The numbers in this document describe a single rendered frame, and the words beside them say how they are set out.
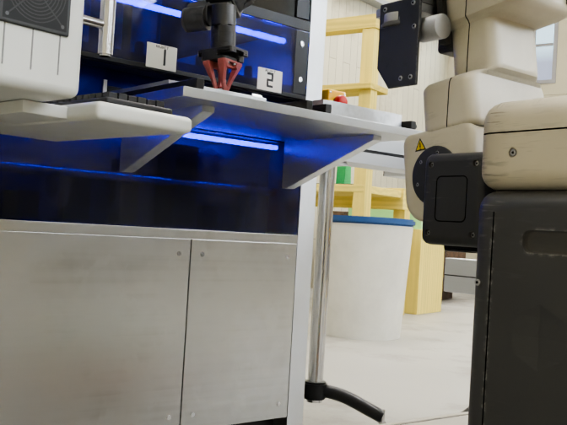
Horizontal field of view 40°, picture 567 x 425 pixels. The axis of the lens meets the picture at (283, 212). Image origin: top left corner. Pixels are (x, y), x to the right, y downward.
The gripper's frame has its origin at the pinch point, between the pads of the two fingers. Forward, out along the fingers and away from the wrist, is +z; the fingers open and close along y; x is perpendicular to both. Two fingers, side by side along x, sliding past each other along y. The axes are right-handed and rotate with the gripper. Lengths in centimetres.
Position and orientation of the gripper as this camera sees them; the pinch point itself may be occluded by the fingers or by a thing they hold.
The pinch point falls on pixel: (221, 89)
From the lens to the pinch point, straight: 184.3
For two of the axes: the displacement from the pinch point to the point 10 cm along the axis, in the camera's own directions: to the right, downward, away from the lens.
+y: -8.2, 0.1, 5.7
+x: -5.7, -0.5, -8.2
